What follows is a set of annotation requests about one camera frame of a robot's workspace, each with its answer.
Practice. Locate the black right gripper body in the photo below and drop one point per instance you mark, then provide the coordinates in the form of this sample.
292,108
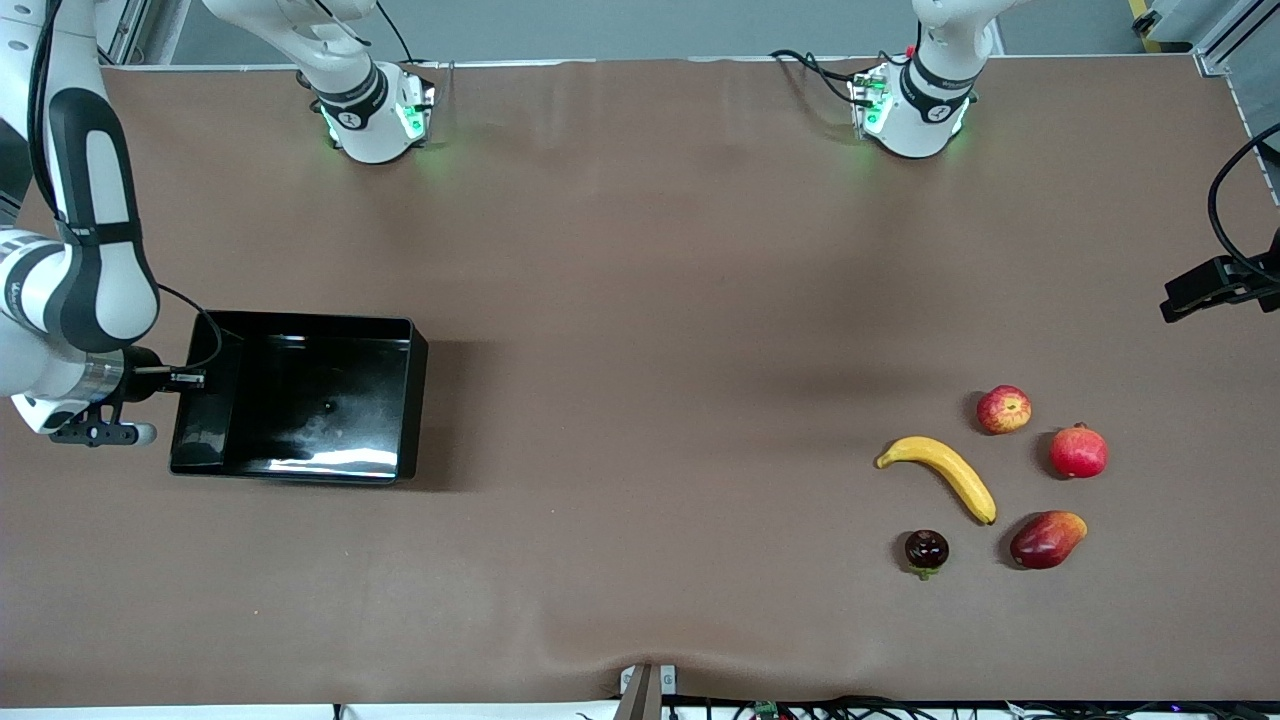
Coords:
143,372

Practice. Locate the black plastic box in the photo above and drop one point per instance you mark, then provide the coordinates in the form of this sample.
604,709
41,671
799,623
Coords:
320,400

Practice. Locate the red yellow apple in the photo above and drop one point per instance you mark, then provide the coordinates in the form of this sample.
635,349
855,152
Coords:
1004,410

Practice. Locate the yellow banana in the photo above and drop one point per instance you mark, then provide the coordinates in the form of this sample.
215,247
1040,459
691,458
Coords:
950,475

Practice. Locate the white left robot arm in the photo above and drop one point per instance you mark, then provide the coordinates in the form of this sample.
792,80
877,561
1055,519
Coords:
925,110

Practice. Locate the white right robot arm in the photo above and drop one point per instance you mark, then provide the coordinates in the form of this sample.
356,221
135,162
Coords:
100,180

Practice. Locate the connector box with green light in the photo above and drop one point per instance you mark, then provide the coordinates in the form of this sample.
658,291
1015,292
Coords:
872,100
415,105

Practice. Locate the red pomegranate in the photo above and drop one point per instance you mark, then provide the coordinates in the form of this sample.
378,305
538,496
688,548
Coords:
1079,451

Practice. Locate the yellow black object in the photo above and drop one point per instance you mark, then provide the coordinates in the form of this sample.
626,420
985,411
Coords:
1148,25

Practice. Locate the red yellow mango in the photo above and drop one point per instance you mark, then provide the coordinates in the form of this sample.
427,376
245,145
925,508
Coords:
1045,540

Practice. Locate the dark purple mangosteen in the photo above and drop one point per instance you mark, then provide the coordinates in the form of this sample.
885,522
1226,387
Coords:
926,550

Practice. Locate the brown table mat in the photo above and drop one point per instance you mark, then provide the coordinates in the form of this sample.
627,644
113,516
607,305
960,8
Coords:
640,300

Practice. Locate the small green circuit board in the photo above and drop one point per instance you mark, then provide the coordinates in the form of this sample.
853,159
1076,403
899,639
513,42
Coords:
767,710

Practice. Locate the aluminium frame profile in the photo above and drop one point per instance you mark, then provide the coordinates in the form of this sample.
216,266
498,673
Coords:
1230,35
120,30

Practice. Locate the silver metal bracket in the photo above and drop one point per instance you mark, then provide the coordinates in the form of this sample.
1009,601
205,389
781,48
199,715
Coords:
645,695

